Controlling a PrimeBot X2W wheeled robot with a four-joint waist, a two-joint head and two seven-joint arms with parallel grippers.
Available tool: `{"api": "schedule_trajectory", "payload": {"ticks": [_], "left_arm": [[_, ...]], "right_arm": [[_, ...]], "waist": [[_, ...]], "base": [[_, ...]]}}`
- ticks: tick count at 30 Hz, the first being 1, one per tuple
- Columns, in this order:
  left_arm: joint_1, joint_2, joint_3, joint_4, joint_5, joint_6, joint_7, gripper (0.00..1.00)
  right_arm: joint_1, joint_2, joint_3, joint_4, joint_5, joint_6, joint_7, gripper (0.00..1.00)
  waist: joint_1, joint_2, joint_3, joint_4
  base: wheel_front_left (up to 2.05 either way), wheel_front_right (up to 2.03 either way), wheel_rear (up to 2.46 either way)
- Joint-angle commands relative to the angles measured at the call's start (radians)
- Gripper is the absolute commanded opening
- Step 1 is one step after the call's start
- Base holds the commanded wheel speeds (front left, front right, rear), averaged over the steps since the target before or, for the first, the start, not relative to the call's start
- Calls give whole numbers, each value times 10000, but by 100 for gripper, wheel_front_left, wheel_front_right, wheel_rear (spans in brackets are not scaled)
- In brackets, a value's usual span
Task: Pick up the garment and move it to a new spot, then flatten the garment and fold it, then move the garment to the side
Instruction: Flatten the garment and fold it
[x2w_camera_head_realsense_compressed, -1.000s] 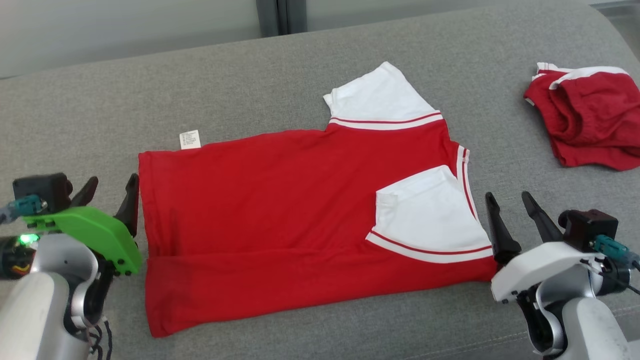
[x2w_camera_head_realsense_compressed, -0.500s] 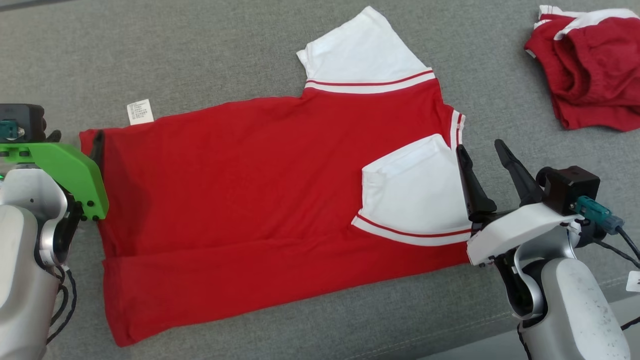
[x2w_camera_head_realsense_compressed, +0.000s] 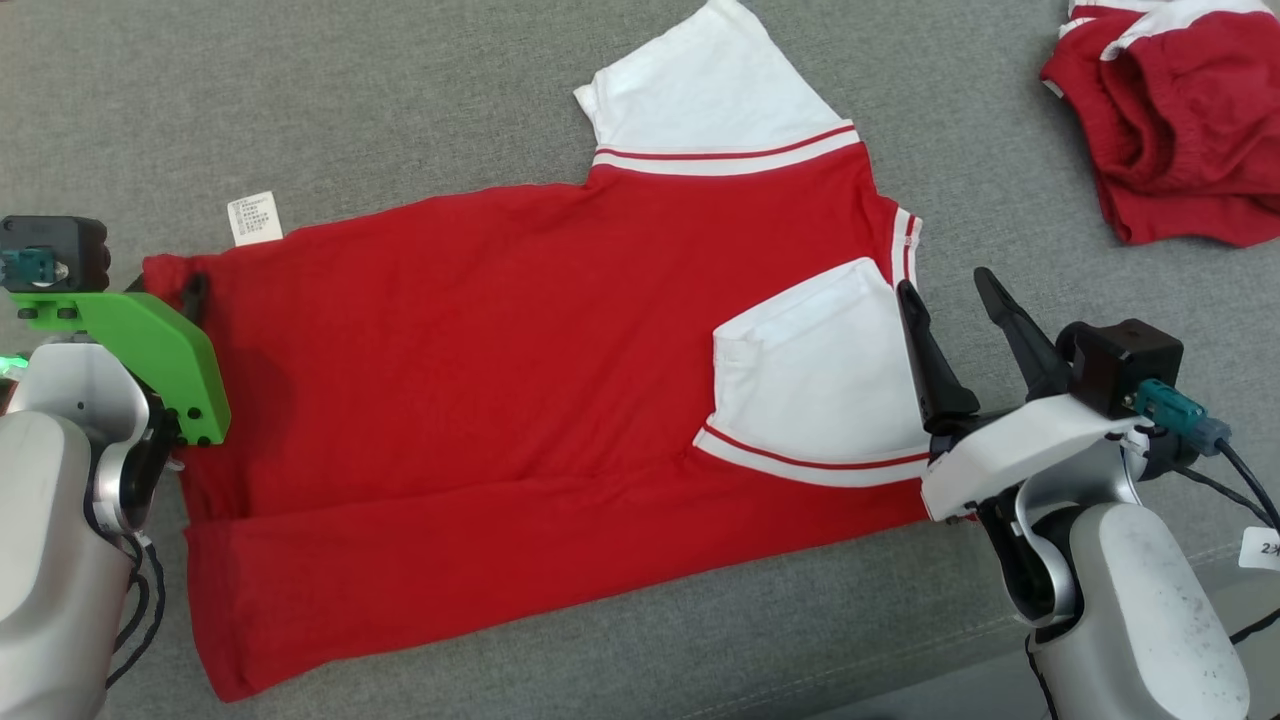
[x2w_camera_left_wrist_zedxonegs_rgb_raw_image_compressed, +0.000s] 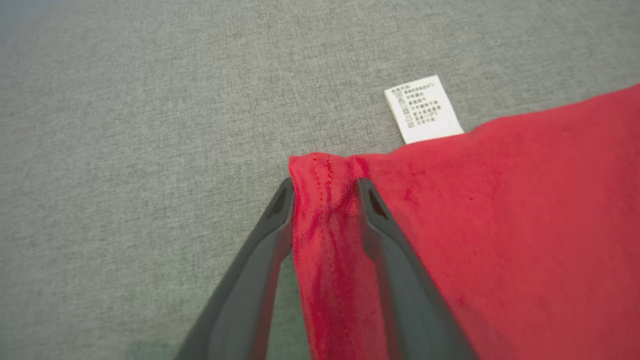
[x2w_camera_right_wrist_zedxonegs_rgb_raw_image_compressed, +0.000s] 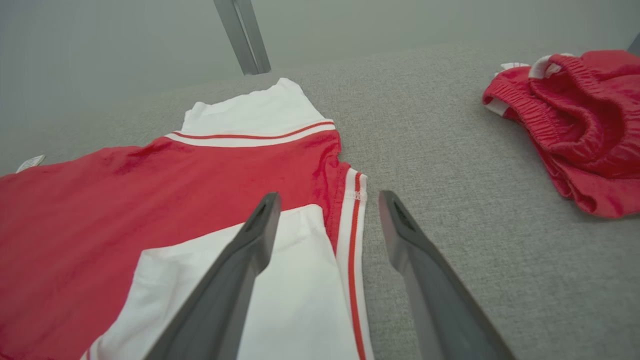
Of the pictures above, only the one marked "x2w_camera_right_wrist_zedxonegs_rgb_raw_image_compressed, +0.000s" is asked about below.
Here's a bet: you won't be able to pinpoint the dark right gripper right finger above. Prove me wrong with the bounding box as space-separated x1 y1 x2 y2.
378 190 516 360

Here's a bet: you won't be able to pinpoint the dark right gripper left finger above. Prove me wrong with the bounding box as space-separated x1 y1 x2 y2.
144 192 282 360

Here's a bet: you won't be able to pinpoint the red shirt white sleeves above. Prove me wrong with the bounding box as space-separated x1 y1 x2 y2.
0 77 376 360

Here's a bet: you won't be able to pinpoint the red shorts white stripe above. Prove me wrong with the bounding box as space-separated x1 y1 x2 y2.
482 49 640 219

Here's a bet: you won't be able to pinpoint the grey fabric sofa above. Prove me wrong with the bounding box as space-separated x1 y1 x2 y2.
0 37 640 360

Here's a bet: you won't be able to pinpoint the grey partition post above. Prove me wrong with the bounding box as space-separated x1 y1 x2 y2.
213 0 272 76

